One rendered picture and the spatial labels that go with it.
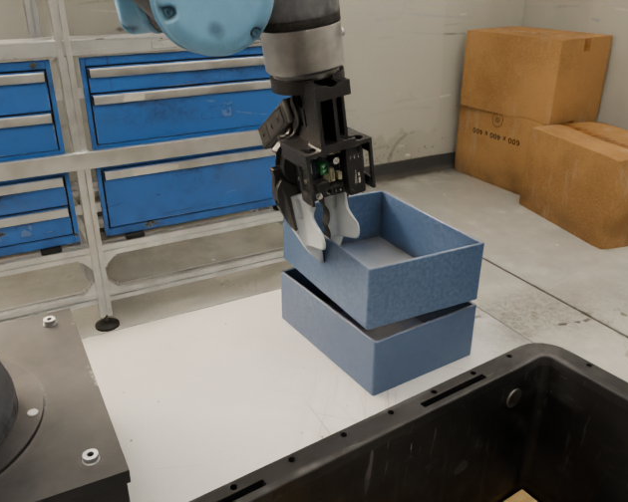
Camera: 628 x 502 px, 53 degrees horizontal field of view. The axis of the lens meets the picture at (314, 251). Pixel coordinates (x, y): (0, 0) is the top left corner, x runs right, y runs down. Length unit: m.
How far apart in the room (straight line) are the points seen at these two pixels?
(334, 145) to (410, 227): 0.25
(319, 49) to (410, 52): 2.97
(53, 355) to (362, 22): 2.89
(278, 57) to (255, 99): 1.59
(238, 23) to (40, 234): 1.74
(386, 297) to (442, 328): 0.10
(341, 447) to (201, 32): 0.25
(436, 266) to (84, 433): 0.37
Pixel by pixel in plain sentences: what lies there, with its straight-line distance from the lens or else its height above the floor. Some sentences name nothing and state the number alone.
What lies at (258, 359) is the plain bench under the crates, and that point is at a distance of 0.76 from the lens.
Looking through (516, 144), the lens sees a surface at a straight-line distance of 3.49.
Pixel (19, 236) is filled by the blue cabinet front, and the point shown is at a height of 0.37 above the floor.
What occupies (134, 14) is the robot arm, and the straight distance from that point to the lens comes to 0.55.
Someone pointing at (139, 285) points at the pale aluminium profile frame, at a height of 0.13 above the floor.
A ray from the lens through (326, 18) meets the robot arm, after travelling 0.58.
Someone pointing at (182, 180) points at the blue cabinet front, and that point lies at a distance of 2.14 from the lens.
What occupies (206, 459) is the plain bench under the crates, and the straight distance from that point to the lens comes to 0.64.
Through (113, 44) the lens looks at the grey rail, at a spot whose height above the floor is 0.91.
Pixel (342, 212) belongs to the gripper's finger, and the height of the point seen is 0.89.
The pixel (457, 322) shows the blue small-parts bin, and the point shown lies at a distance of 0.74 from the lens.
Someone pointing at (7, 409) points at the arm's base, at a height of 0.82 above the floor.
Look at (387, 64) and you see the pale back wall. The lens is 3.46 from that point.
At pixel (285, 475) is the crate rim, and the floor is 0.93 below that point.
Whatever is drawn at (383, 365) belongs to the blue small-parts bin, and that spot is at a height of 0.74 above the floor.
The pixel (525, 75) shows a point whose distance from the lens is 3.42.
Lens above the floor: 1.13
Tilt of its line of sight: 25 degrees down
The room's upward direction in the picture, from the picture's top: straight up
